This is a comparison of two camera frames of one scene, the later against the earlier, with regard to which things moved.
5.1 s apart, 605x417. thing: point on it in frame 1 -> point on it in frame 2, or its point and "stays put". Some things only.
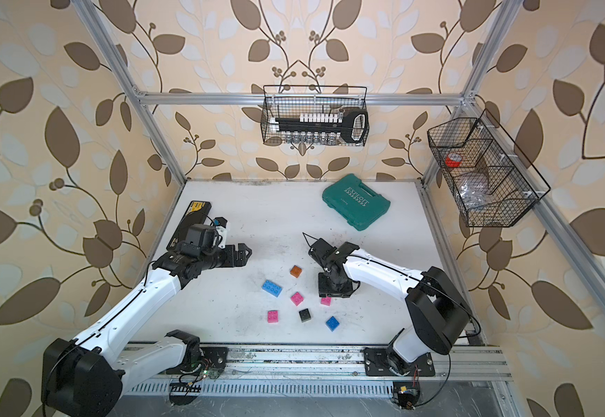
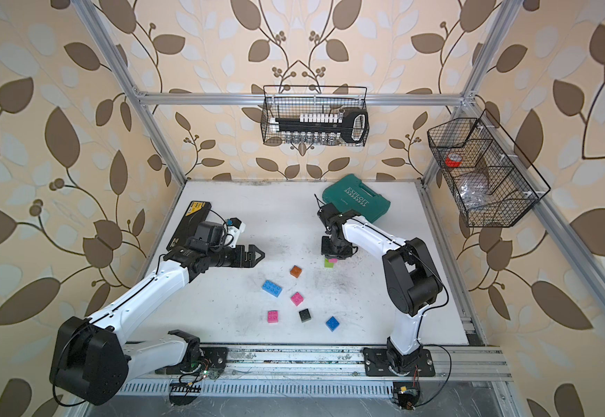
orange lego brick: (295, 271) stays put
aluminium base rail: (261, 362) stays put
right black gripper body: (328, 285) -> (335, 250)
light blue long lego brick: (272, 288) stays put
